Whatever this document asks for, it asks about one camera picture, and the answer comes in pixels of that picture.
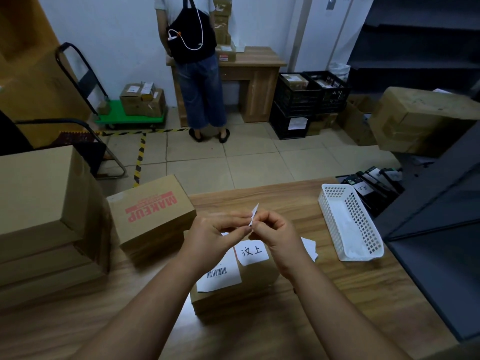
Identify person's right hand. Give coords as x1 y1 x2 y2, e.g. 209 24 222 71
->
249 209 312 282

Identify person's left hand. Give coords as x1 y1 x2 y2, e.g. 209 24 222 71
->
179 212 253 282

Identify stack of white stickers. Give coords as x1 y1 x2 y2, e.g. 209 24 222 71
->
299 237 320 262

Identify red printed cardboard box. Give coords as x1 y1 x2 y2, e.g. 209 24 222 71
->
189 230 280 318

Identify red striped cardboard box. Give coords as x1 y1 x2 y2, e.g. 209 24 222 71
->
106 174 197 261

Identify person's left forearm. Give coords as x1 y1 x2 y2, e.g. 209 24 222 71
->
71 258 211 360

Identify person's right forearm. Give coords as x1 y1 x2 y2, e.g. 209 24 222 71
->
288 260 413 360

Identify medium taped cardboard box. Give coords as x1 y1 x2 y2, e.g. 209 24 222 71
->
119 87 167 118

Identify small labelled cardboard box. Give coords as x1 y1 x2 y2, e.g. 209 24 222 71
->
119 83 143 99

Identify stack of small cardboard boxes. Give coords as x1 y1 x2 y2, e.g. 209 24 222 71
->
211 0 237 63

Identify stack of large cardboard boxes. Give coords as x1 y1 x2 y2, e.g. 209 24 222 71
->
0 0 93 149

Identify pile of translucent backing papers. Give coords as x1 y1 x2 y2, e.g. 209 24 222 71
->
329 205 367 258

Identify white perforated plastic tray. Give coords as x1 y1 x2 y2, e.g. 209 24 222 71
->
317 183 385 262

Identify black scanners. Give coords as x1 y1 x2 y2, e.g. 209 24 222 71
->
341 175 387 218

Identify black flat device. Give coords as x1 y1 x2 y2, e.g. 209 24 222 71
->
355 170 395 199
380 167 406 194
365 166 400 194

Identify black plastic crates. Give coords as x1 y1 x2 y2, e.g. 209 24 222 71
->
269 102 311 141

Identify black plastic crate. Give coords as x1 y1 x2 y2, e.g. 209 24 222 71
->
303 70 352 114
273 72 323 117

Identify black office chair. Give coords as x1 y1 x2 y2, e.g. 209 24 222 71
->
0 110 128 181

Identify green platform trolley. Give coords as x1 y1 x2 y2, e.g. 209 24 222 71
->
55 42 168 131

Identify dark metal shelf rack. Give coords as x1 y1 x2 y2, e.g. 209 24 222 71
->
374 121 480 342
346 0 480 96

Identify wooden drawer desk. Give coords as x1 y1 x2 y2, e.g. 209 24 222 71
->
166 45 288 127

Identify white plastic bag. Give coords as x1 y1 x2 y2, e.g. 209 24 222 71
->
328 62 352 81

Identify white standing air conditioner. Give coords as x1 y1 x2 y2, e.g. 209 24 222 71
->
294 0 376 74

